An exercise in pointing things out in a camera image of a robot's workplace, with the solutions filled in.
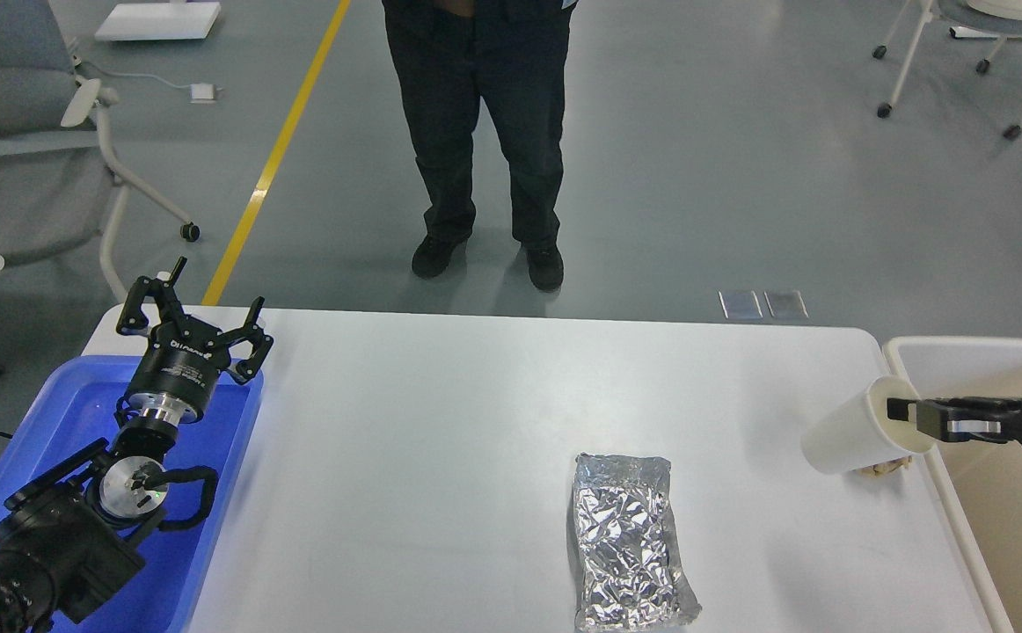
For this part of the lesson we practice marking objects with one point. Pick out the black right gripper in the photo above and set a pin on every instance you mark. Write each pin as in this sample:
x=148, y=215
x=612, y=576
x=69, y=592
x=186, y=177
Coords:
x=961, y=419

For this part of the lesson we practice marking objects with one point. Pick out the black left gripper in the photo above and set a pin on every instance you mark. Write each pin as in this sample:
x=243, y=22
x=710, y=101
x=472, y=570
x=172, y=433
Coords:
x=175, y=379

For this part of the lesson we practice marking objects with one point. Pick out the white paper cup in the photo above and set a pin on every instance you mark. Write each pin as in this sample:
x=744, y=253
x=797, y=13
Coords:
x=859, y=433

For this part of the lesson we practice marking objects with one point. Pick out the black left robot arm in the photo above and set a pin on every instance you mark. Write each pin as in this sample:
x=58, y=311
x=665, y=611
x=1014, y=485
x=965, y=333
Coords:
x=71, y=539

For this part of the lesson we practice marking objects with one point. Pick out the crumpled brown paper ball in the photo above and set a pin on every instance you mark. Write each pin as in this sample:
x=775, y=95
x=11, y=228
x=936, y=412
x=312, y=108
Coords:
x=885, y=469

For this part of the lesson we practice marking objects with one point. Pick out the blue plastic bin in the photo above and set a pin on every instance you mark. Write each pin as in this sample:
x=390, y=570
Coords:
x=75, y=407

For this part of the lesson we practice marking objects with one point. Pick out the beige plastic bin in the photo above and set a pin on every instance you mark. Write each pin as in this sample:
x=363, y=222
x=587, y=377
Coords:
x=987, y=477

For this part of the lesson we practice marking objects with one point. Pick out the right metal floor plate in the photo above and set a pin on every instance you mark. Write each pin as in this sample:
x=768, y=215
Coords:
x=786, y=305

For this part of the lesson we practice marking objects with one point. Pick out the metal floor plate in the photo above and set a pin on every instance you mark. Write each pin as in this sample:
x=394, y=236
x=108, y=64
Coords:
x=741, y=305
x=786, y=305

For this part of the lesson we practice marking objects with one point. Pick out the left metal floor plate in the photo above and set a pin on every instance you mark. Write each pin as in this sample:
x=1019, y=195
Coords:
x=741, y=305

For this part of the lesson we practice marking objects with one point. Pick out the grey office chair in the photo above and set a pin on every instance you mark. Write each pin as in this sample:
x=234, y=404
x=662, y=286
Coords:
x=61, y=182

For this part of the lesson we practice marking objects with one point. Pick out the white flat floor board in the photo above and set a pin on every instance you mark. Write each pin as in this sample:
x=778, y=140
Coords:
x=166, y=21

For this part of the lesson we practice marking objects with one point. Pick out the silver foil bag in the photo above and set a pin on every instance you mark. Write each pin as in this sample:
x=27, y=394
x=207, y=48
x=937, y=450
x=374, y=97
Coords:
x=630, y=574

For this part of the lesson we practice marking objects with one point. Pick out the white power adapter with cable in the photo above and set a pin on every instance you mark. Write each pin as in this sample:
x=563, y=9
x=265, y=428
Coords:
x=198, y=93

